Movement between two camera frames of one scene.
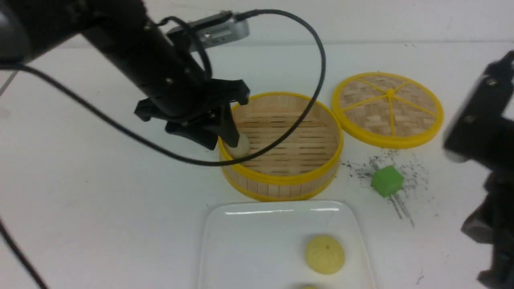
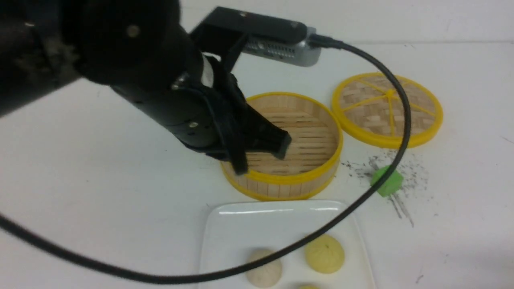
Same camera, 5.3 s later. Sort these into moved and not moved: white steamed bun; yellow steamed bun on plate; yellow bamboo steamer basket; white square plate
Moved: white steamed bun
Not moved: yellow steamed bun on plate; yellow bamboo steamer basket; white square plate
